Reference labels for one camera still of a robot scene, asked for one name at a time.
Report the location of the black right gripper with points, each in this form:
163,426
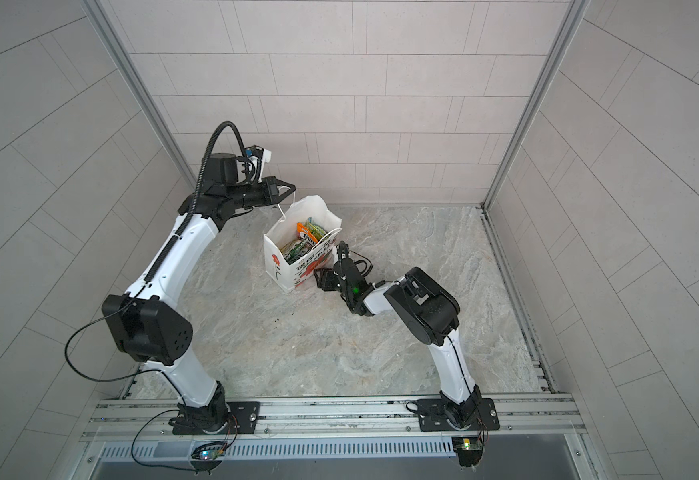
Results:
328,275

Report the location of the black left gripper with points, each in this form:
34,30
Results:
269,193

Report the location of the green Fox's candy packet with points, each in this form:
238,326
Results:
295,250

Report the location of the white floral paper bag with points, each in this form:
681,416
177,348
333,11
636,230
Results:
286,276

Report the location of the yellow-green Fox's candy packet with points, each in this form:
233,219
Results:
316,229

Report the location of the orange Fox's candy packet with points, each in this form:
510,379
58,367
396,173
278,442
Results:
305,232

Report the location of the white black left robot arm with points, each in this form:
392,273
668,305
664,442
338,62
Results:
144,322

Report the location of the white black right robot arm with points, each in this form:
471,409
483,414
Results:
431,314

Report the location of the right circuit board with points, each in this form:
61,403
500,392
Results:
469,450

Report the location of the circuit board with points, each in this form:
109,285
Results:
209,452
469,450

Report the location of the left circuit board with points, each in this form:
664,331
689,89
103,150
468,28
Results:
209,452

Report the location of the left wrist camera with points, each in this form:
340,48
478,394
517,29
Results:
255,159

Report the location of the aluminium left corner post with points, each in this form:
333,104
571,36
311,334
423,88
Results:
116,50

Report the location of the aluminium corner post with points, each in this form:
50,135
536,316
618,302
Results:
571,21
116,50

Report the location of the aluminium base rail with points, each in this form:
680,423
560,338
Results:
353,417

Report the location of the aluminium right corner post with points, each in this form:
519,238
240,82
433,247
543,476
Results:
571,21

